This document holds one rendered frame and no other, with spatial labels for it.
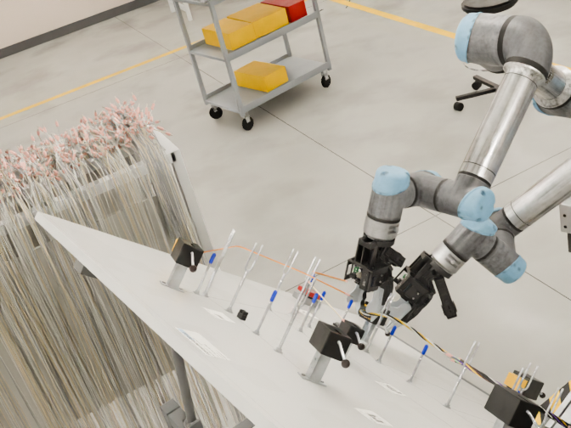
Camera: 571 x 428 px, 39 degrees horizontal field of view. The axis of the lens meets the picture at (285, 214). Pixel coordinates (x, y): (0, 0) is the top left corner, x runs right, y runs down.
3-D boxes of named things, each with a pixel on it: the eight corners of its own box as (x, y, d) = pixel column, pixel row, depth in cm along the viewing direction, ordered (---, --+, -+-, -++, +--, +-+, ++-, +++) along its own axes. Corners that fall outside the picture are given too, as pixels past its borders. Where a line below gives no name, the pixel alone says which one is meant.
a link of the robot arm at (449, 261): (462, 255, 196) (469, 267, 188) (449, 268, 197) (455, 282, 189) (439, 236, 194) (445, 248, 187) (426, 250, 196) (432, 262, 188)
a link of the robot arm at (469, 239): (505, 235, 186) (478, 213, 184) (472, 269, 189) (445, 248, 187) (496, 223, 194) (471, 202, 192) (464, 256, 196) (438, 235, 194)
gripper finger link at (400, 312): (371, 318, 197) (397, 291, 195) (390, 332, 198) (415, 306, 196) (373, 323, 194) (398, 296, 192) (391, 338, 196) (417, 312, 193)
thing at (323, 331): (317, 397, 121) (342, 342, 120) (294, 368, 131) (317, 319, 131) (342, 405, 122) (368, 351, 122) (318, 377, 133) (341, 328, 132)
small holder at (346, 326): (341, 367, 149) (358, 332, 149) (324, 350, 158) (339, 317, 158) (361, 374, 151) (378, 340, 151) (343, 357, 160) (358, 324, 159)
